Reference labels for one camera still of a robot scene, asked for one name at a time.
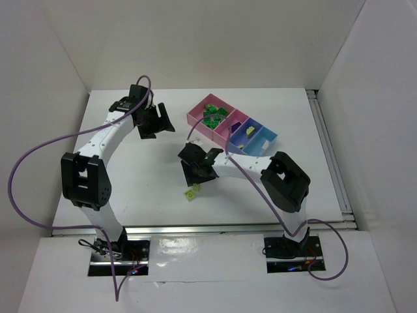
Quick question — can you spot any long green lego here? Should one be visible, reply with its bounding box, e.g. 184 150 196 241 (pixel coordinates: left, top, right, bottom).
203 119 219 130

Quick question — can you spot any dark blue lego brick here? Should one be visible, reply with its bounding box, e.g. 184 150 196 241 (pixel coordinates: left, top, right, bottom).
231 122 242 133

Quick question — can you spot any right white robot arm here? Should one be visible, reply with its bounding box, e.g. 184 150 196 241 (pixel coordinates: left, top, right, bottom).
178 142 311 254

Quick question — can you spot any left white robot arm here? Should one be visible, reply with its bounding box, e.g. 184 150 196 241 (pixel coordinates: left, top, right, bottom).
61 85 175 253

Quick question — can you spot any small pink container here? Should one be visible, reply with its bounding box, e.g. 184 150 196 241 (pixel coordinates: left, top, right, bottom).
211 110 250 147

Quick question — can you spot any large pink container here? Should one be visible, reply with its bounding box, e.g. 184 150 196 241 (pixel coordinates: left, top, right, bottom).
186 93 235 140

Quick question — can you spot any light blue container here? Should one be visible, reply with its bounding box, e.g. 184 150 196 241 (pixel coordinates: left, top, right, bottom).
243 127 277 157

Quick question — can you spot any dark blue container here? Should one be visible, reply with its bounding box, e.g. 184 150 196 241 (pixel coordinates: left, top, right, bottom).
227 118 263 155

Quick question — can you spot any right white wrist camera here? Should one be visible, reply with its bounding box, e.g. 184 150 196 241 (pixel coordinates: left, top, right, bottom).
187 138 203 147

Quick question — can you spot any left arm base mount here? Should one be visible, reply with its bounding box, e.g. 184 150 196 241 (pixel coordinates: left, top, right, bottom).
78 238 151 277

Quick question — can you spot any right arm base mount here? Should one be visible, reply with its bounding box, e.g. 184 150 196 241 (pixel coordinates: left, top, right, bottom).
262 236 326 274

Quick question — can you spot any aluminium side rail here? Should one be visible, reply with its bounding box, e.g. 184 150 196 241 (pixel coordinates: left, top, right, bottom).
306 89 356 224

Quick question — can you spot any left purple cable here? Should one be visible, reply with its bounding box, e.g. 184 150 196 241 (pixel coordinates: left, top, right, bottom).
7 75 153 301

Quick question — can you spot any aluminium front rail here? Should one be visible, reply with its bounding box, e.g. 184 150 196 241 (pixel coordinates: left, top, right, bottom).
52 220 358 237

